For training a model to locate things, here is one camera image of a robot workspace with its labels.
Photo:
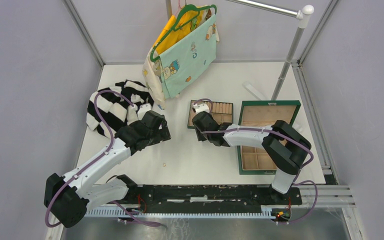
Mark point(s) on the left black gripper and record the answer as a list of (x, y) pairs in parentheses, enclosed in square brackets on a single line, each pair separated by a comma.
[(162, 134)]

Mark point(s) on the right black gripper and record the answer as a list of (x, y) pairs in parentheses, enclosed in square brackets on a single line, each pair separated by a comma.
[(200, 136)]

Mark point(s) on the small green jewelry tray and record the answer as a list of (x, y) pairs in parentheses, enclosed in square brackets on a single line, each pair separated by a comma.
[(222, 112)]

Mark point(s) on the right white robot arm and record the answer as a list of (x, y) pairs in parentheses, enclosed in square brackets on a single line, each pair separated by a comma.
[(286, 147)]

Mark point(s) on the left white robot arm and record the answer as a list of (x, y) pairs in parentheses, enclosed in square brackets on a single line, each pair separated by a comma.
[(70, 196)]

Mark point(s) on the large green jewelry box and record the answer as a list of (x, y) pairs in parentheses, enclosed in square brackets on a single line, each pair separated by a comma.
[(259, 113)]

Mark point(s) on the black white striped garment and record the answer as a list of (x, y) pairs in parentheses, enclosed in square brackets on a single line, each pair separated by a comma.
[(113, 111)]

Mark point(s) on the cream cartoon print cloth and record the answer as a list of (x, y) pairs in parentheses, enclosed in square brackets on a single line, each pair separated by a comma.
[(151, 72)]

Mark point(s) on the mint cartoon print cloth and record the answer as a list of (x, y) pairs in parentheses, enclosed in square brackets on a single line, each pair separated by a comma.
[(188, 58)]

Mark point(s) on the yellow garment on hanger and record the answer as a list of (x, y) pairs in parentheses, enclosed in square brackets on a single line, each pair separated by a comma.
[(188, 22)]

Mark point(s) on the green plastic hanger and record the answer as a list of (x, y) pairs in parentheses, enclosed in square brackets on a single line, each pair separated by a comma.
[(210, 10)]

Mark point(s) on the silver clothes rack pole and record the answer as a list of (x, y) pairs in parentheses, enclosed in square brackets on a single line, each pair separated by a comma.
[(303, 16)]

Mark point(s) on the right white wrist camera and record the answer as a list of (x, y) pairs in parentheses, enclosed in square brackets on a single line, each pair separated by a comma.
[(199, 108)]

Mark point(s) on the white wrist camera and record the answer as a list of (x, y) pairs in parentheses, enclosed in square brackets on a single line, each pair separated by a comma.
[(199, 108), (143, 109)]

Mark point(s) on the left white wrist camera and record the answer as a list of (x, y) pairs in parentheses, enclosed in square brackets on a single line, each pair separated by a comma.
[(143, 109)]

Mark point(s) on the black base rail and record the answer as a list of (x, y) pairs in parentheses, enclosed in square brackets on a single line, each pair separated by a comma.
[(208, 199)]

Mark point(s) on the white slotted cable duct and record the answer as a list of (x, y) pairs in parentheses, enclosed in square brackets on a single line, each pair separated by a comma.
[(117, 212)]

